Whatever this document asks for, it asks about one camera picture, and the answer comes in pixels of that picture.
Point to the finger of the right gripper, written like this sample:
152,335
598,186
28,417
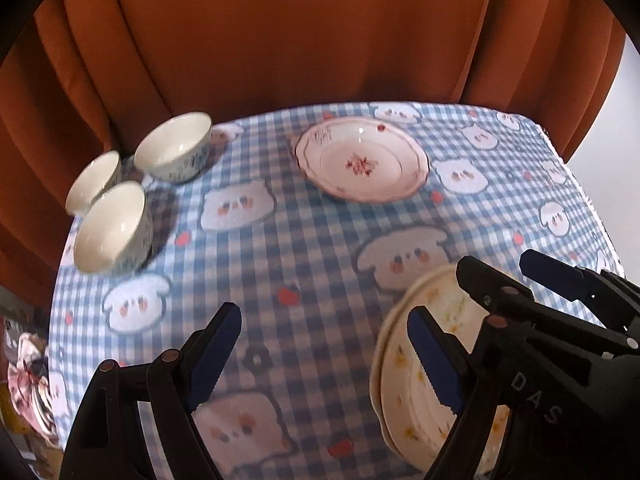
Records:
613,300
499,294

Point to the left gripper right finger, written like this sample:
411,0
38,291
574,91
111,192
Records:
502,369

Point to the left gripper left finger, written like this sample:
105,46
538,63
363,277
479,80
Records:
107,439

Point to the yellow floral plate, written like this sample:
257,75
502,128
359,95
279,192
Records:
415,399
377,384

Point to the white bowl blue pattern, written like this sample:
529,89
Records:
177,150

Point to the pink clutter pile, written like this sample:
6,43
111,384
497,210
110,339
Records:
36,393

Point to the pink floral plate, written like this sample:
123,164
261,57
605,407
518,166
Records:
362,160

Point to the blue checkered bear tablecloth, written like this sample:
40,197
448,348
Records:
315,276

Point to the orange curtain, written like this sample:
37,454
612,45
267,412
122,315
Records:
82,77

